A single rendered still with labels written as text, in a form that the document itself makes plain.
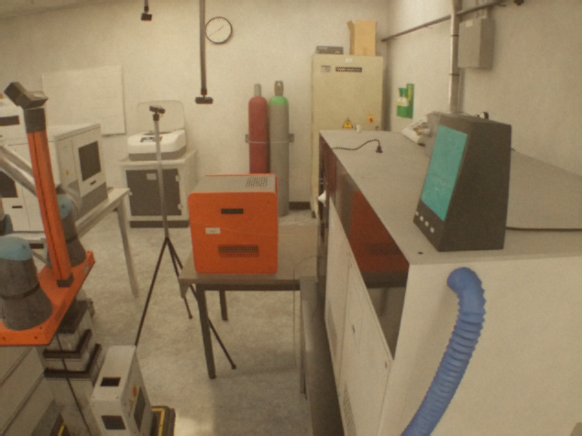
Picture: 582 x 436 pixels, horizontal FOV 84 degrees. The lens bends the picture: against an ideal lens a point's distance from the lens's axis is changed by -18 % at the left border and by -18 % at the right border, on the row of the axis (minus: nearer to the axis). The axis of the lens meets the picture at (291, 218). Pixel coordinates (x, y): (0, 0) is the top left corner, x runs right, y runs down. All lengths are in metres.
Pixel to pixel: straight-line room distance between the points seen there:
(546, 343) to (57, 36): 5.64
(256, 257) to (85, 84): 4.00
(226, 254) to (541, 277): 1.59
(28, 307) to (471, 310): 1.03
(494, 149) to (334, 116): 4.04
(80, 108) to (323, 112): 3.14
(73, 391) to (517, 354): 1.34
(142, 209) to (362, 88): 2.88
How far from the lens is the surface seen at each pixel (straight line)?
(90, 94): 5.40
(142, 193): 4.60
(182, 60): 4.97
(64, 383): 1.50
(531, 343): 0.66
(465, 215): 0.50
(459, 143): 0.50
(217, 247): 1.94
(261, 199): 1.83
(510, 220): 0.68
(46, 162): 1.21
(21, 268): 1.10
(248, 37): 4.86
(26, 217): 2.40
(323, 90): 4.47
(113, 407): 1.42
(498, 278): 0.55
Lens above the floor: 1.64
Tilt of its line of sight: 20 degrees down
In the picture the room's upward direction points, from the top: straight up
